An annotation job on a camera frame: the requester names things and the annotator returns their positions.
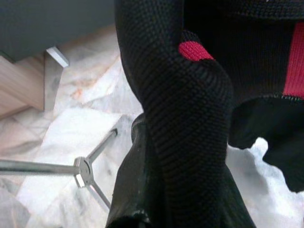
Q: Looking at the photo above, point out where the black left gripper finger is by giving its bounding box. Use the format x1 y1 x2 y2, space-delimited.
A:
105 113 153 226

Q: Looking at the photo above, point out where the black garment red stripe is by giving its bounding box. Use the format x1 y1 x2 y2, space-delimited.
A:
105 0 304 228

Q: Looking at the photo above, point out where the silver metal clothes rack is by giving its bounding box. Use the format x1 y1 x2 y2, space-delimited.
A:
0 128 119 210

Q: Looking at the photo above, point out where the light wooden cabinet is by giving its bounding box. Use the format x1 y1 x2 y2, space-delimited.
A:
0 53 46 121

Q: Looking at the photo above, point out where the black television console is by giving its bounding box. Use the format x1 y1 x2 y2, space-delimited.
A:
0 0 117 113

